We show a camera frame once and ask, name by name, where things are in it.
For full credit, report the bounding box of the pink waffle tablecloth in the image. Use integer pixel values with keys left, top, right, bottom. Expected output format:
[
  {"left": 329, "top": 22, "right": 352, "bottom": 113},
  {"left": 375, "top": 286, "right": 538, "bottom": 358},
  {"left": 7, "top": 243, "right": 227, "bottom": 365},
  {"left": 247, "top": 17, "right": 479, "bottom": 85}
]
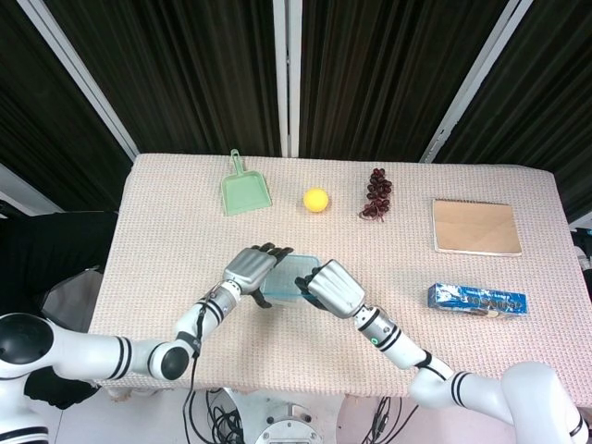
[{"left": 90, "top": 153, "right": 591, "bottom": 401}]

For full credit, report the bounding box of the black pleated curtain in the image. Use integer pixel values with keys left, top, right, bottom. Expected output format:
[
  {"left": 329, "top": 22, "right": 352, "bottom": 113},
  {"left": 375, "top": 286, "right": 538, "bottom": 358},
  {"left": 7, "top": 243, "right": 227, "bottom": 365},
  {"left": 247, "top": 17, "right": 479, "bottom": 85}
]
[
  {"left": 434, "top": 0, "right": 592, "bottom": 223},
  {"left": 299, "top": 0, "right": 515, "bottom": 163},
  {"left": 0, "top": 0, "right": 133, "bottom": 216},
  {"left": 43, "top": 0, "right": 283, "bottom": 157}
]

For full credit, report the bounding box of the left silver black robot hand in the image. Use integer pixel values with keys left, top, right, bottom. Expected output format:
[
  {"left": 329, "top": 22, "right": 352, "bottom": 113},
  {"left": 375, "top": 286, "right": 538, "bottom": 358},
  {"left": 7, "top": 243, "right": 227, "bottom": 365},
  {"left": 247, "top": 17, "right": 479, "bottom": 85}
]
[{"left": 221, "top": 240, "right": 296, "bottom": 309}]

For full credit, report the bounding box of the green plastic dustpan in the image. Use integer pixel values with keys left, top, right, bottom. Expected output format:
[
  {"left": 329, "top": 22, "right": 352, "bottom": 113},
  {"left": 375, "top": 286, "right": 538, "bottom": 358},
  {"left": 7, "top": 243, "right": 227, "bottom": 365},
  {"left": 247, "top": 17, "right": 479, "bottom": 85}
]
[{"left": 220, "top": 148, "right": 273, "bottom": 217}]

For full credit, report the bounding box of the brown cover notebook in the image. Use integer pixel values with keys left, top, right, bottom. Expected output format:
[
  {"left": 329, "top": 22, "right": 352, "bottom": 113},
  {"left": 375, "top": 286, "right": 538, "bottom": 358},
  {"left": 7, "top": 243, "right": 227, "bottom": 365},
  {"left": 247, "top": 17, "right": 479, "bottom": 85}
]
[{"left": 431, "top": 198, "right": 523, "bottom": 257}]

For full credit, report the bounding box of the black cloth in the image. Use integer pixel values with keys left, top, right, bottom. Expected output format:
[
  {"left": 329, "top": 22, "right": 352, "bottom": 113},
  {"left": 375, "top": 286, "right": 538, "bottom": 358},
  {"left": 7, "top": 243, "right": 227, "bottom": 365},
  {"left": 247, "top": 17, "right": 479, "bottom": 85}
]
[{"left": 0, "top": 211, "right": 119, "bottom": 411}]

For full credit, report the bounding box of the black cable bundle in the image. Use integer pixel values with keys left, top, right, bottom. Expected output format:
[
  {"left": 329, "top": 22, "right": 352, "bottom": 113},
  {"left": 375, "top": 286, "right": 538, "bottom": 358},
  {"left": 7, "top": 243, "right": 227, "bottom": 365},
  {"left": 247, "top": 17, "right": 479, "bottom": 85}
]
[{"left": 188, "top": 388, "right": 246, "bottom": 444}]

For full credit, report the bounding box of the yellow ball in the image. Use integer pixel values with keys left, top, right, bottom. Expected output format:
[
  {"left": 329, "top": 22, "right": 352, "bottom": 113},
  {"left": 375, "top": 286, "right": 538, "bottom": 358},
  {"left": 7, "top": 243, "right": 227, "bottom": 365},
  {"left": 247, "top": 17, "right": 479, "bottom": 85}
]
[{"left": 302, "top": 187, "right": 330, "bottom": 215}]

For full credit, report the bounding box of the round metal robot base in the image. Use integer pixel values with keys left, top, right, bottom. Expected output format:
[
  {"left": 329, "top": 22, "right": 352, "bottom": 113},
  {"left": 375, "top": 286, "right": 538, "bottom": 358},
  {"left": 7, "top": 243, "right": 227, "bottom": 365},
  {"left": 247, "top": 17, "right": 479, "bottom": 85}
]
[{"left": 253, "top": 401, "right": 323, "bottom": 444}]

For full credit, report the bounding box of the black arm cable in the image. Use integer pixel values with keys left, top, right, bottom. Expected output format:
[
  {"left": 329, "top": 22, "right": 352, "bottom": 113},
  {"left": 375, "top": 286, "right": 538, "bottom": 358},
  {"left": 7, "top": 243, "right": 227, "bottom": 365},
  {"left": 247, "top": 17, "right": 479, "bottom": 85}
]
[{"left": 182, "top": 300, "right": 208, "bottom": 444}]

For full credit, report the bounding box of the dark red grape bunch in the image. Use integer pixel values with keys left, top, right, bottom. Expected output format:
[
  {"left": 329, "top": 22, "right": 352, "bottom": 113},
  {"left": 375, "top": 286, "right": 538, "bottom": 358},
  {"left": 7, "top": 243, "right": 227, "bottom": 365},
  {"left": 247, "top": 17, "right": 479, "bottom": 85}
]
[{"left": 358, "top": 166, "right": 395, "bottom": 224}]

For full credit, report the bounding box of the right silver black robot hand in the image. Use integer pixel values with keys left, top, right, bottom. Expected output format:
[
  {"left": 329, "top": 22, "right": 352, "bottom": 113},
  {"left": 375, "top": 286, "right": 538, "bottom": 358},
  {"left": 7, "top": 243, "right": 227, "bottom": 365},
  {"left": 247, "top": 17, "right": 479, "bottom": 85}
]
[{"left": 294, "top": 258, "right": 366, "bottom": 320}]

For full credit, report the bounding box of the white frame post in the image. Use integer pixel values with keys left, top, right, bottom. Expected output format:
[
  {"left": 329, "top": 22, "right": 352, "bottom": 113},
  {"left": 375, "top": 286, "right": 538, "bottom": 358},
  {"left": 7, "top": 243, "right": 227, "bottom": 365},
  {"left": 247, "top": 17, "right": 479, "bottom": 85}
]
[
  {"left": 419, "top": 0, "right": 533, "bottom": 164},
  {"left": 0, "top": 161, "right": 64, "bottom": 216},
  {"left": 18, "top": 0, "right": 140, "bottom": 158},
  {"left": 272, "top": 0, "right": 302, "bottom": 158}
]

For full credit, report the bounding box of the blue-rimmed clear plastic lid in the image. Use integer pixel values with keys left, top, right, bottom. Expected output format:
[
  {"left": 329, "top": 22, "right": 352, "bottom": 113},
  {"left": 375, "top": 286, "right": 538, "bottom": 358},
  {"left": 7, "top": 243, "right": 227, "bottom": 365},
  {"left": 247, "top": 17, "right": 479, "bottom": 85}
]
[{"left": 265, "top": 253, "right": 325, "bottom": 300}]

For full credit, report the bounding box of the blue snack package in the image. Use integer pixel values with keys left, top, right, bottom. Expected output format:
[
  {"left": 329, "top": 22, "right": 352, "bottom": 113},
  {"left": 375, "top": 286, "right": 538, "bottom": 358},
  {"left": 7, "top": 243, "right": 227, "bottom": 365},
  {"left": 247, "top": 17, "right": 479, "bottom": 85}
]
[{"left": 425, "top": 282, "right": 529, "bottom": 320}]

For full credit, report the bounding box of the clear plastic container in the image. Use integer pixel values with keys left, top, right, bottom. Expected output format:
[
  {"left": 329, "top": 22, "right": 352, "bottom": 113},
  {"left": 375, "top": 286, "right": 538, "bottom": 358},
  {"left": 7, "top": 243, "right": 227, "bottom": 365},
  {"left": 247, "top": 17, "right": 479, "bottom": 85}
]
[{"left": 258, "top": 277, "right": 309, "bottom": 305}]

